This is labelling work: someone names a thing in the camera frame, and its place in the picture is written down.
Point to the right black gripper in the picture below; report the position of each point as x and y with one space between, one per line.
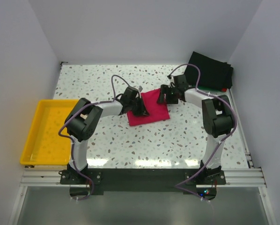
166 94

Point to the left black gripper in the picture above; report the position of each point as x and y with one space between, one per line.
137 104

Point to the magenta t shirt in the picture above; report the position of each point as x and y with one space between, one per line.
157 112

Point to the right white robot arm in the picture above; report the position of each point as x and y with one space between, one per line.
219 121

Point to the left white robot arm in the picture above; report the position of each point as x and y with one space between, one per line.
84 117

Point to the folded green t shirt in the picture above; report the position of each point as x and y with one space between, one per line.
208 88

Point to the folded black t shirt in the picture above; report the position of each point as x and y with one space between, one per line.
213 73

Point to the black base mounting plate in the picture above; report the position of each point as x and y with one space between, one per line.
91 181

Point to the yellow plastic tray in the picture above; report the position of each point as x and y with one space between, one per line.
43 145

